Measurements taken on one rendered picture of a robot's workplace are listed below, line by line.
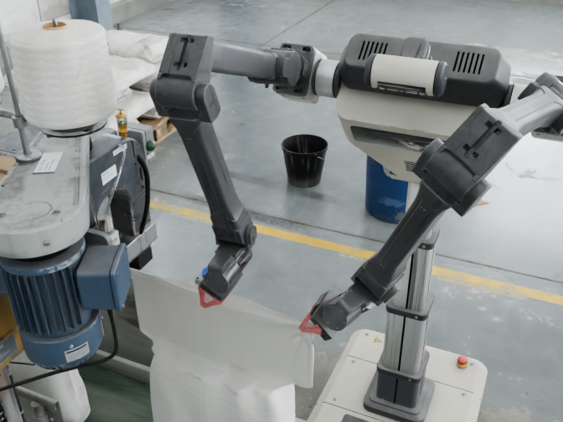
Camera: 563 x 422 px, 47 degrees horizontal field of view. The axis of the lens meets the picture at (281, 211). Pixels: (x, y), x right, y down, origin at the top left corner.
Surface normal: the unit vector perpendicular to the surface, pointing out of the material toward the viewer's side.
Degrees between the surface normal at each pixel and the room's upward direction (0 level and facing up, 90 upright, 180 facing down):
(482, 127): 61
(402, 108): 40
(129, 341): 90
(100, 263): 1
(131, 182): 90
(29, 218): 0
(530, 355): 0
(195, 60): 47
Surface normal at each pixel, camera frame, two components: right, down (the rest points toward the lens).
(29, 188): -0.01, -0.86
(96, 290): 0.00, 0.51
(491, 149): -0.37, -0.01
